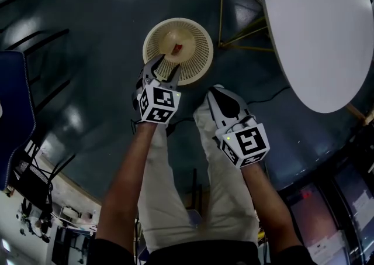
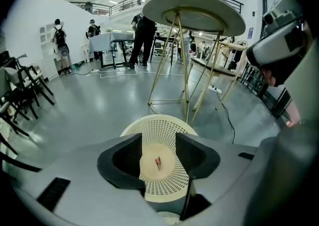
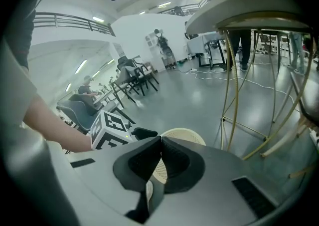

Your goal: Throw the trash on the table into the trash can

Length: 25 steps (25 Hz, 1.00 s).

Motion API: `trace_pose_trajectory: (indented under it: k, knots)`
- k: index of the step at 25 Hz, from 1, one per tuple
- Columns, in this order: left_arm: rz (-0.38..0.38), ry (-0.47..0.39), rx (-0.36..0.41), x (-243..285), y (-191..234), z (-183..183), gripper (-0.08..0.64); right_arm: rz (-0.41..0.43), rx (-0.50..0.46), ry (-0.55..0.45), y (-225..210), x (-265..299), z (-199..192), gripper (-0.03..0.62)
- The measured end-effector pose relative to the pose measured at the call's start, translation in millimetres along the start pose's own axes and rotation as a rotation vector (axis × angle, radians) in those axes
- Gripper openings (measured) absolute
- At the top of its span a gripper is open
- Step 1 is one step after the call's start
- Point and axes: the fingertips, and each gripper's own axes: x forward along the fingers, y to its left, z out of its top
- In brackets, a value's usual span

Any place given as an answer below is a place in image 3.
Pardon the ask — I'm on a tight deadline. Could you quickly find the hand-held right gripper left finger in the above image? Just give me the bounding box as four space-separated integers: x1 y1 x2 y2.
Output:
113 136 162 224

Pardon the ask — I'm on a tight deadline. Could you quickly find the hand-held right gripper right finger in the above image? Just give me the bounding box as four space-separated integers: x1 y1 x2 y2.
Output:
149 136 205 218

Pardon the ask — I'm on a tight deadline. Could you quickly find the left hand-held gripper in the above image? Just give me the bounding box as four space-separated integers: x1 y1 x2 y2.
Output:
90 109 159 151

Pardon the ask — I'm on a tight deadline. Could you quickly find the beige perforated trash can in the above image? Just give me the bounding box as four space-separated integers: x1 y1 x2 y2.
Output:
146 127 207 205

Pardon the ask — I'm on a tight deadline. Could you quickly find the person's left forearm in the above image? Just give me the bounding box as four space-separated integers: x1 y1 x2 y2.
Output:
23 92 94 153

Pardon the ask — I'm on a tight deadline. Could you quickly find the blue shell chair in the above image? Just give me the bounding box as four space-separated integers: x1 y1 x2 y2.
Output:
56 93 107 132

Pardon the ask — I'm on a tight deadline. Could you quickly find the black office chair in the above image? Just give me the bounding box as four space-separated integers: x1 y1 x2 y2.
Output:
117 55 145 76

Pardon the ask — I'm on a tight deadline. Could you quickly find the white shelf cabinet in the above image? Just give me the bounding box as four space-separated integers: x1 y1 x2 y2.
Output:
145 32 165 73

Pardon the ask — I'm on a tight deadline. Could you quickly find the person's grey t-shirt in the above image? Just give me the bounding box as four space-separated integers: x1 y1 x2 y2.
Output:
0 0 52 133

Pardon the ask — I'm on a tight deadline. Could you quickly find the table with white cloth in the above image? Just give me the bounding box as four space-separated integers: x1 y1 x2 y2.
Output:
186 32 226 69

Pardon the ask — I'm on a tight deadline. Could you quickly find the white round table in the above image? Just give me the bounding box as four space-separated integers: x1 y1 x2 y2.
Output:
185 0 319 161

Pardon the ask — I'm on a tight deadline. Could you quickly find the dark frame chair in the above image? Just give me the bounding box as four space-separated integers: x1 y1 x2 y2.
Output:
133 64 160 92
110 65 147 109

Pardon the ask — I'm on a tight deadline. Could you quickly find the white floor cable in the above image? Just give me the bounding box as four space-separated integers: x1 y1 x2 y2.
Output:
174 68 301 113

